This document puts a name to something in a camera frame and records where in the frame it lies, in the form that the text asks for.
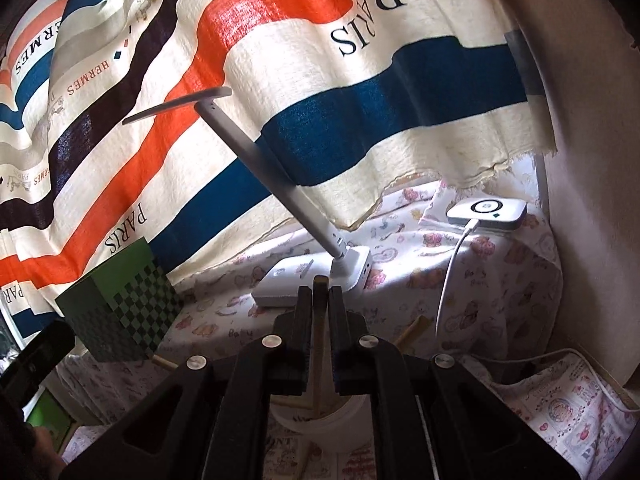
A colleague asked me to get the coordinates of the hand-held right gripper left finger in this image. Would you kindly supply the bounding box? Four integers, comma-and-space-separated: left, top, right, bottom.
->
57, 285, 316, 480

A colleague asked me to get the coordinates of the christmas print tablecloth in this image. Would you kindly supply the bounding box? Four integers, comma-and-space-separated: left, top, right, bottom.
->
60, 350, 636, 480

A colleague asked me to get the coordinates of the striped printed curtain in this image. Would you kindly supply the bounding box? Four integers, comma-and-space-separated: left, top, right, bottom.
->
0, 0, 558, 336

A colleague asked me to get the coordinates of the translucent plastic container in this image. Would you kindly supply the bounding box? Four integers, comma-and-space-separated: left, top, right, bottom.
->
267, 392, 376, 458

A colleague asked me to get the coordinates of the beige side panel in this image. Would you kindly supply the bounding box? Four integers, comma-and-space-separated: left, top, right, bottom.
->
510, 10, 640, 396

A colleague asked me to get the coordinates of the white charger puck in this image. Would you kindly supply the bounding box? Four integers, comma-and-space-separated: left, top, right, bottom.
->
446, 197, 528, 233

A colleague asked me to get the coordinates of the bear print cloth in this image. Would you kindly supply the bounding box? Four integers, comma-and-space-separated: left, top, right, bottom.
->
55, 160, 563, 441

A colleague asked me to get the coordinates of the bright green box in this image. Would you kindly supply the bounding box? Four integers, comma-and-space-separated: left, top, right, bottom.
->
25, 389, 75, 443

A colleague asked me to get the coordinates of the white desk lamp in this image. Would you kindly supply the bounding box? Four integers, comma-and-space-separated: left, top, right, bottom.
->
122, 86, 372, 308

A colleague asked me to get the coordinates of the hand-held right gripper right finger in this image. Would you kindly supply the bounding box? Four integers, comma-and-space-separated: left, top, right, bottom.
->
327, 285, 583, 480

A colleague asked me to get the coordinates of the white cable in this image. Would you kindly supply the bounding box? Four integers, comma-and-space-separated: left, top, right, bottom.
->
435, 217, 640, 413

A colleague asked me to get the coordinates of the green checkered box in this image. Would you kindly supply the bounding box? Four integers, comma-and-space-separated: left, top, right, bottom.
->
54, 236, 183, 365

